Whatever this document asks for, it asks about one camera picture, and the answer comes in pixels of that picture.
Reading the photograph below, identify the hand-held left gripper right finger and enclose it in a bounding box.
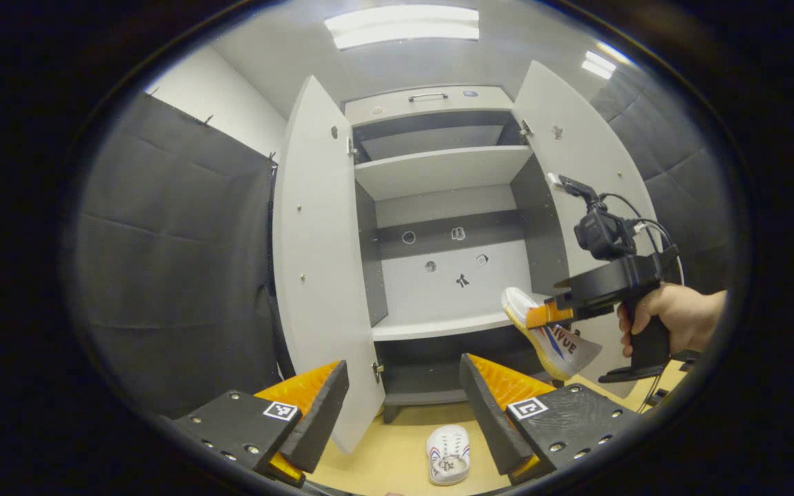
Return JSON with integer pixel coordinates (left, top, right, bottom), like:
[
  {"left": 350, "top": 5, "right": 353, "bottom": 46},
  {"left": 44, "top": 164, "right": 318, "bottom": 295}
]
[{"left": 459, "top": 353, "right": 642, "bottom": 486}]

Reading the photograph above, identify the long ceiling light panel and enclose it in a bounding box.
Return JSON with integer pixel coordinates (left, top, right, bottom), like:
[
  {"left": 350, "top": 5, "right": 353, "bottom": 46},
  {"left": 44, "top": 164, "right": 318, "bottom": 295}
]
[{"left": 323, "top": 6, "right": 480, "bottom": 50}]

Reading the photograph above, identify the small ceiling light panel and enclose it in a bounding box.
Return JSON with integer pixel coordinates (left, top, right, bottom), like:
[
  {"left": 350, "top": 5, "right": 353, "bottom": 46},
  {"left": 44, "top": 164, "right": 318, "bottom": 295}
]
[{"left": 581, "top": 50, "right": 618, "bottom": 80}]

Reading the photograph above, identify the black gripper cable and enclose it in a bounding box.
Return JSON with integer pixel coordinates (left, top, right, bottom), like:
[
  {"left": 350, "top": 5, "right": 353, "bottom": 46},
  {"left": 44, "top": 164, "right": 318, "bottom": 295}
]
[{"left": 600, "top": 193, "right": 685, "bottom": 287}]

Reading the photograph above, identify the white cabinet drawer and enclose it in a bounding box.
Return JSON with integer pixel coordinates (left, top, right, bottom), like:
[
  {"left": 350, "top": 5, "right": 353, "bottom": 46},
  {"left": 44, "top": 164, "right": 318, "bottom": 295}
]
[{"left": 344, "top": 85, "right": 515, "bottom": 127}]

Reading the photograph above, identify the black backdrop cloth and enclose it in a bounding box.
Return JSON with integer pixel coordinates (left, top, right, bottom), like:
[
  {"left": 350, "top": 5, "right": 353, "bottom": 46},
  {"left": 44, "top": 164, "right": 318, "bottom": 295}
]
[{"left": 70, "top": 65, "right": 739, "bottom": 417}]

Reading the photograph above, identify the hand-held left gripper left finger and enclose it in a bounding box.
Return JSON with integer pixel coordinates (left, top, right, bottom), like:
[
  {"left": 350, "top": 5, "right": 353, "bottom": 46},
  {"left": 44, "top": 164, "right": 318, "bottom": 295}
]
[{"left": 175, "top": 360, "right": 349, "bottom": 488}]

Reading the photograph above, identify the white shoe cabinet door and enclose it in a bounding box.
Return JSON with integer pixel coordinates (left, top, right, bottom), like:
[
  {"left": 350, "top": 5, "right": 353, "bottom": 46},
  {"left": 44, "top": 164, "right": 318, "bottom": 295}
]
[
  {"left": 272, "top": 76, "right": 387, "bottom": 455},
  {"left": 511, "top": 61, "right": 660, "bottom": 399}
]

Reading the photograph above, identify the white shoe with yellow sole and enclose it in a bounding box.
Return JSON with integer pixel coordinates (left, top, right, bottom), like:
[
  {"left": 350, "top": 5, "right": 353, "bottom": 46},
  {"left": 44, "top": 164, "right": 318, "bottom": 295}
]
[
  {"left": 500, "top": 287, "right": 603, "bottom": 382},
  {"left": 427, "top": 425, "right": 471, "bottom": 486}
]

